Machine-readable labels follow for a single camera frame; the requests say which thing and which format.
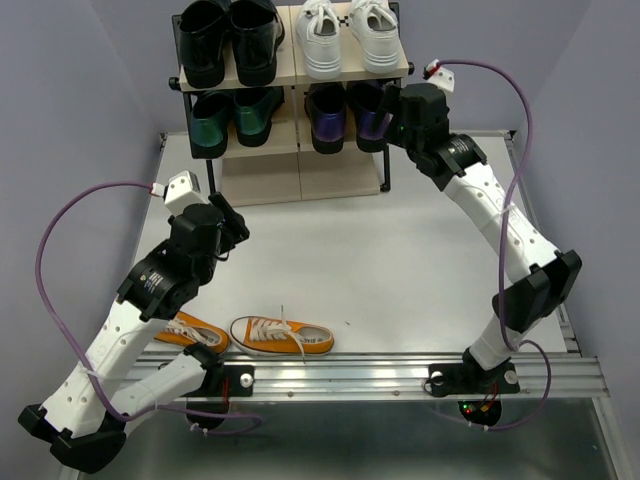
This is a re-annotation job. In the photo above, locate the purple loafer one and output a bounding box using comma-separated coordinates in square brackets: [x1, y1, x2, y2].
[346, 80, 390, 153]
[304, 82, 347, 155]

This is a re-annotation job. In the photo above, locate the white sneaker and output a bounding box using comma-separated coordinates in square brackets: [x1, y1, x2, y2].
[295, 0, 341, 81]
[349, 0, 400, 75]

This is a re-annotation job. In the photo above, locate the orange sneaker one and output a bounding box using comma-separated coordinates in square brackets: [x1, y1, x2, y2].
[228, 315, 335, 363]
[154, 311, 230, 354]

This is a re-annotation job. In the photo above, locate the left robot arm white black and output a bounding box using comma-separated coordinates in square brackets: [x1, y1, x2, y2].
[18, 193, 249, 474]

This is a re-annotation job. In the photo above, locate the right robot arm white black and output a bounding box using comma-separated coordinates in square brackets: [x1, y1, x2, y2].
[375, 83, 582, 397]

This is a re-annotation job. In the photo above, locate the beige black-framed shoe shelf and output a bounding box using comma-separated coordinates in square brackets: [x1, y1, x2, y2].
[169, 1, 409, 206]

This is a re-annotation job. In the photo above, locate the green loafer left one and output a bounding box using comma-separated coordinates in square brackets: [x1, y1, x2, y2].
[189, 91, 232, 159]

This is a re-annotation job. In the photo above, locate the green loafer one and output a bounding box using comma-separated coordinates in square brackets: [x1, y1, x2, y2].
[233, 87, 284, 148]
[189, 91, 232, 159]

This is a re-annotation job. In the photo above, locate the green loafer right one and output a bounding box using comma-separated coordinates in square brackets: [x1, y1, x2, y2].
[233, 87, 284, 148]

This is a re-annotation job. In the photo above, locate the black loafer right one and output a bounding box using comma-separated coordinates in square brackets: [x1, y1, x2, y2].
[229, 0, 285, 87]

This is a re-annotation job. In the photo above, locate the black loafer one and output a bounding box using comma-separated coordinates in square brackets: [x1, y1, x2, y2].
[229, 0, 285, 87]
[179, 1, 230, 89]

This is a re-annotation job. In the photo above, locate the black loafer left one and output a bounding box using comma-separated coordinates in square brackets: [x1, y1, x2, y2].
[179, 1, 230, 89]

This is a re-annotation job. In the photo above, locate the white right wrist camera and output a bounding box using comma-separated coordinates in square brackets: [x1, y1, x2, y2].
[423, 60, 455, 95]

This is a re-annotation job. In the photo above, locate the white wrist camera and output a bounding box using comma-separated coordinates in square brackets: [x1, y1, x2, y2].
[423, 60, 455, 95]
[163, 170, 206, 216]

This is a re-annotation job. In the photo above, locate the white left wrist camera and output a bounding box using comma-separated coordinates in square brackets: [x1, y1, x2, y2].
[163, 170, 206, 216]

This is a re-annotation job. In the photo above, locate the aluminium mounting rail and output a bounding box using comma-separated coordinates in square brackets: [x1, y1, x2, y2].
[124, 349, 612, 401]

